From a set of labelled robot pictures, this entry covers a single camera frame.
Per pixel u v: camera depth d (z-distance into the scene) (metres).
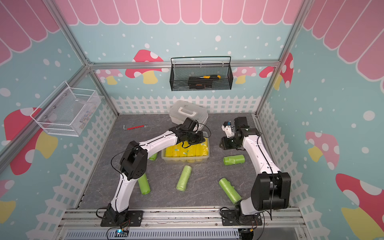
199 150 0.94
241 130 0.59
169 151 0.94
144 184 0.82
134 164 0.55
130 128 1.13
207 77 0.92
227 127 0.78
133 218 0.74
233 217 0.74
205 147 0.92
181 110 1.07
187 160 0.92
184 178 0.85
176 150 0.94
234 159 0.91
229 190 0.81
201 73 0.94
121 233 0.73
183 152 0.94
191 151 0.94
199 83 0.89
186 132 0.79
